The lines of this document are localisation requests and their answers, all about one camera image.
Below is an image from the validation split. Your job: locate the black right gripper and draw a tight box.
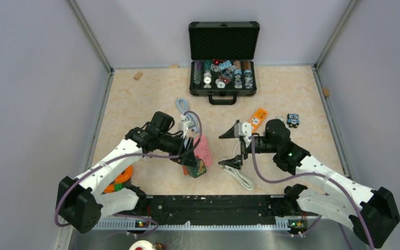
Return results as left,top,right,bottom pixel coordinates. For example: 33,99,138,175
218,125,278,170

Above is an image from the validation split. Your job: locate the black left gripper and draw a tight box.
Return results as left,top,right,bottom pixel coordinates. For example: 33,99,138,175
157,132,199,169

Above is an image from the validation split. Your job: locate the dark green cube socket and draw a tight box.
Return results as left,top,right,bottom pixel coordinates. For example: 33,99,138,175
192,157,207,178

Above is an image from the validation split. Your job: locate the pink triangular power strip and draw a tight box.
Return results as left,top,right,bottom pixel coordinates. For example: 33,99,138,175
194,135,213,168

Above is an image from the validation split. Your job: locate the red cube socket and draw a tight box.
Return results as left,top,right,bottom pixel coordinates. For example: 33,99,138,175
182,166,195,177

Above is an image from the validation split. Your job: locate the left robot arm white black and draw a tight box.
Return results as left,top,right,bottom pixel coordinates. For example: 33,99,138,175
54,111,200,233

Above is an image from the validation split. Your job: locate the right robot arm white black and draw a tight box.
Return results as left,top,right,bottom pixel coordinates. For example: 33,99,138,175
219,119,400,249

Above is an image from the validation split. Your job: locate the orange power strip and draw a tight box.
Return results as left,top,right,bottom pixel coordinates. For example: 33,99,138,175
248,108,268,133

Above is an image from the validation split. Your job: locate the blue owl figure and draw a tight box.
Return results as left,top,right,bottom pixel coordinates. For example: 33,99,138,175
286,114,300,128

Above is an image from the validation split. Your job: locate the orange tape roll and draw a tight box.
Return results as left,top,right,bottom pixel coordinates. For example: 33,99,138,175
104,166,134,193

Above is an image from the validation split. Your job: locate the black open carrying case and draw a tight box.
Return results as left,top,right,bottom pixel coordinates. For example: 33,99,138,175
188,21,260,105

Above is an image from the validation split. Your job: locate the wooden block left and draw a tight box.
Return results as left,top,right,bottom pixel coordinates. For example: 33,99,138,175
133,71,143,81

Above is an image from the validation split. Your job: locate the red white emergency button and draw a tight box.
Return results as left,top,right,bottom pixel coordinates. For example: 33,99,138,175
129,240,165,250

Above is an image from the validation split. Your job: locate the wooden block right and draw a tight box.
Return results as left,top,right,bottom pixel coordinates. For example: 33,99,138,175
321,87,330,98

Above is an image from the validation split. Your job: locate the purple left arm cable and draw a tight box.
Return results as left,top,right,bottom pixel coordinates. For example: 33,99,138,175
54,110,203,237

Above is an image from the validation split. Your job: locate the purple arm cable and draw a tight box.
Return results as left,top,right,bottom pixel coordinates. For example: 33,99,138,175
249,136,375,250
54,110,203,237

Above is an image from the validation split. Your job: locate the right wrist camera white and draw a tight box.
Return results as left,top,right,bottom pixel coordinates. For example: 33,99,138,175
233,122,252,145

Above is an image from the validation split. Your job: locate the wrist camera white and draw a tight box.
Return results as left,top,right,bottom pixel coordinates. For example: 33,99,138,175
178,115,196,138
233,122,252,145

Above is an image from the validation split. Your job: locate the white coiled power cable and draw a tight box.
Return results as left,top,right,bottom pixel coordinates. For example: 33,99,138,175
221,140,255,191

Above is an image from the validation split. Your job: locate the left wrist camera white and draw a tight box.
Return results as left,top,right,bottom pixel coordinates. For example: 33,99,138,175
178,115,196,138

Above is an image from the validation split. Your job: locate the light blue coiled cable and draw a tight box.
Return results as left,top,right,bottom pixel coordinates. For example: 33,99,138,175
176,98,201,133

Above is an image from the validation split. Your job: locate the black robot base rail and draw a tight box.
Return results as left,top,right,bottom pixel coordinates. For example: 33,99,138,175
127,195,320,227

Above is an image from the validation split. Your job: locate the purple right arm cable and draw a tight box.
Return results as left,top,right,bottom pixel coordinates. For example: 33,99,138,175
249,136,375,250

